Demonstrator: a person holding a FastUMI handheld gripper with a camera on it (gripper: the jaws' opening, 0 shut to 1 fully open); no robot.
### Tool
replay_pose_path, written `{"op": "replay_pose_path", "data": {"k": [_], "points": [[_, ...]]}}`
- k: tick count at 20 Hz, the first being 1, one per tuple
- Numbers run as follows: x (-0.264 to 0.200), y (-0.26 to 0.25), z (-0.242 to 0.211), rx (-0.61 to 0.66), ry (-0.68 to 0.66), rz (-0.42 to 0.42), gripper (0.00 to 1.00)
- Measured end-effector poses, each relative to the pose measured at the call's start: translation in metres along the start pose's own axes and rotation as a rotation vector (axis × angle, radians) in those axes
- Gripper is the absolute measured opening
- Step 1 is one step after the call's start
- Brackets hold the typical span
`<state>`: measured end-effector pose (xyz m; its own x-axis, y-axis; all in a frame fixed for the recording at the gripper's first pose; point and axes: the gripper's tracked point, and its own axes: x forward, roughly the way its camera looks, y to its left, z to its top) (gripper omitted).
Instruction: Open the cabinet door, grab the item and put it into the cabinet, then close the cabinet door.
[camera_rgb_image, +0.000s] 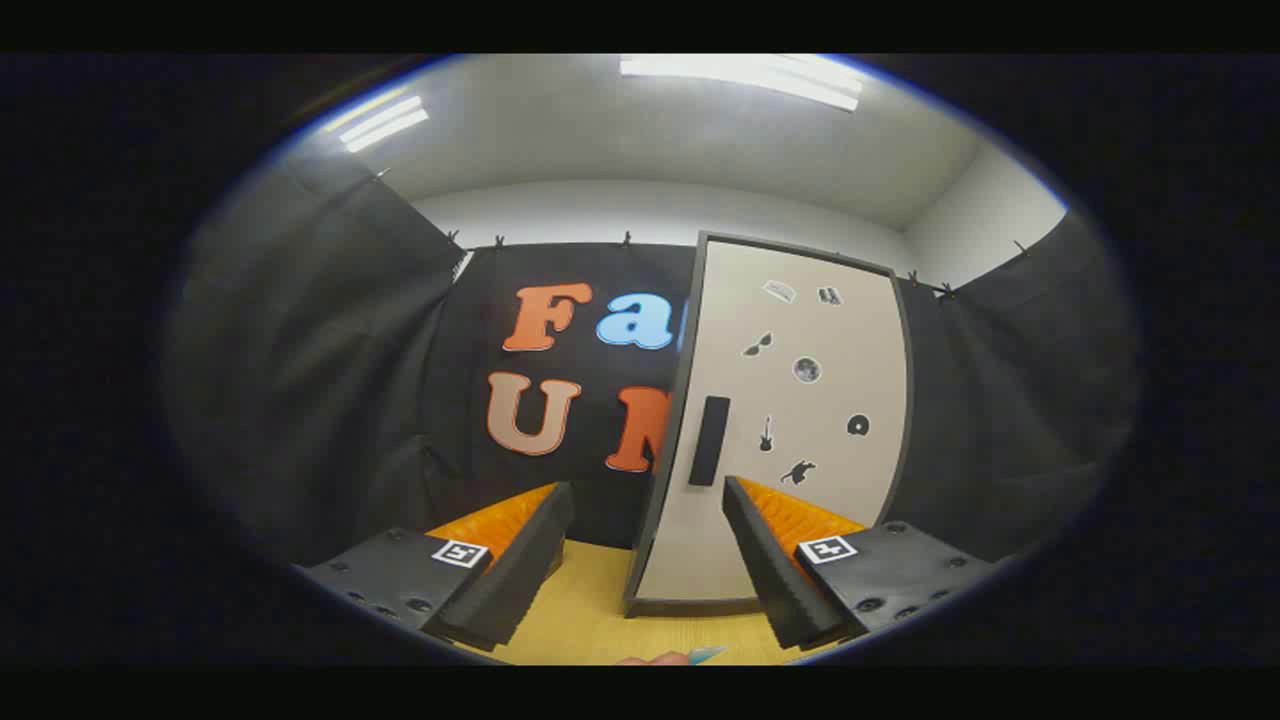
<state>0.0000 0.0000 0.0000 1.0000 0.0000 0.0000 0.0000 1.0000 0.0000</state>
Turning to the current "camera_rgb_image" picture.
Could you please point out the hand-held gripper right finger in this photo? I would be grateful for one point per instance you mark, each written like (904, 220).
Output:
(770, 570)

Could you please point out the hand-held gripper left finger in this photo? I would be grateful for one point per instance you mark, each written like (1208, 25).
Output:
(520, 580)

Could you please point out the blue and white cosmetic tube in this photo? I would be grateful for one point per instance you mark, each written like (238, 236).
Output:
(705, 655)

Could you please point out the white cabinet door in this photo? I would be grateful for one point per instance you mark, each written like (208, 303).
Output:
(850, 350)

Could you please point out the grey cabinet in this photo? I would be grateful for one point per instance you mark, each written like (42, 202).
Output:
(690, 607)

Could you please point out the black backdrop cloth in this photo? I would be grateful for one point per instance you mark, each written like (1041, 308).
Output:
(300, 350)

